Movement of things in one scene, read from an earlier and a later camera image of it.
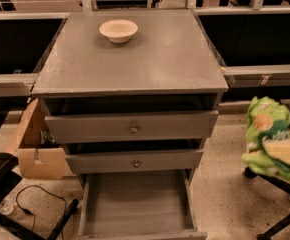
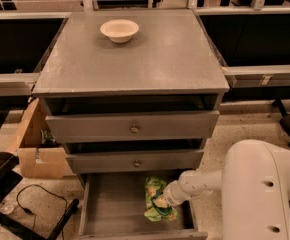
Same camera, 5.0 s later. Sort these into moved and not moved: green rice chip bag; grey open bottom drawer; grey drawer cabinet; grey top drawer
Moved: green rice chip bag
Not moved: grey open bottom drawer; grey drawer cabinet; grey top drawer
